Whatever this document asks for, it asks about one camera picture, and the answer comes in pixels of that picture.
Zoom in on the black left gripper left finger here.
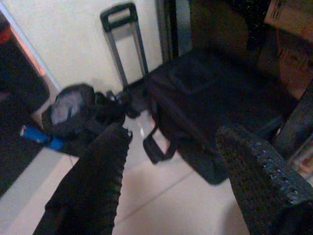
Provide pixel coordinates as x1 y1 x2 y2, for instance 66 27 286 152
33 122 134 235

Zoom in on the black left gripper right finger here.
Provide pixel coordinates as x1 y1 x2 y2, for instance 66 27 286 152
215 124 313 235

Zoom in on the black and grey backpack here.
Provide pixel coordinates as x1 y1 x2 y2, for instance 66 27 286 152
41 83 128 155

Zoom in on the blue plastic tube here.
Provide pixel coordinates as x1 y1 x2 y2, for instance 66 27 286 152
19 124 64 151

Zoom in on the black trolley suitcase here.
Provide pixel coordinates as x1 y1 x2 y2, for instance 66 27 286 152
100 2 301 186

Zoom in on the black case with red trim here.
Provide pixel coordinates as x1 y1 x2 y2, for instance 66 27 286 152
0 9 51 196

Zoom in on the brown cardboard box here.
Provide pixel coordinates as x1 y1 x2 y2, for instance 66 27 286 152
256 31 313 98

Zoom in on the light cardboard box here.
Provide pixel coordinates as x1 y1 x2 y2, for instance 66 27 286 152
264 0 313 42

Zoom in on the grey metal frame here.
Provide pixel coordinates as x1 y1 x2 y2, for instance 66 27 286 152
156 0 193 63

